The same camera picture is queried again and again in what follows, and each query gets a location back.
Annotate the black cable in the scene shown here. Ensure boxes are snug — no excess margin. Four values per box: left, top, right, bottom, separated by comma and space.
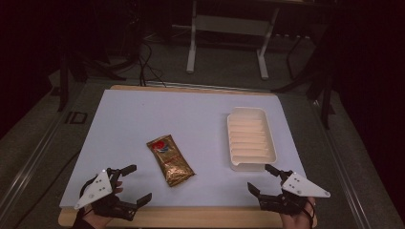
137, 40, 167, 88

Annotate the grey metal floor rail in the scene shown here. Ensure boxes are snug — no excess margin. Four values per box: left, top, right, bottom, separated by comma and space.
0, 106, 71, 213
309, 97, 373, 229

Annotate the white metal desk frame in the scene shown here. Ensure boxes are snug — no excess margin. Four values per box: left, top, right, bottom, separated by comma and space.
185, 0, 282, 81

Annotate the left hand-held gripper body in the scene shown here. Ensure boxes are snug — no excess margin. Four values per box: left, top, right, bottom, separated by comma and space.
74, 167, 139, 222

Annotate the gold snack packet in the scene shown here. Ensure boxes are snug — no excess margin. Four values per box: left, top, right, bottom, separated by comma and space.
146, 134, 197, 188

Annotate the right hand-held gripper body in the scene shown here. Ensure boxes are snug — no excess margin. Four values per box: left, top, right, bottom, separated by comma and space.
258, 169, 331, 217

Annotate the person's right hand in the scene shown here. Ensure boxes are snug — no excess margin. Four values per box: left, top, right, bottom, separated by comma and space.
279, 197, 319, 229

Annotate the pale blue table mat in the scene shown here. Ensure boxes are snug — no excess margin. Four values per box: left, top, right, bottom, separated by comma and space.
59, 89, 308, 210

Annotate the white ribbed plastic tray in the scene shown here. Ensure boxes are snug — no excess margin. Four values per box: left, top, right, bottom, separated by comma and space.
226, 106, 278, 173

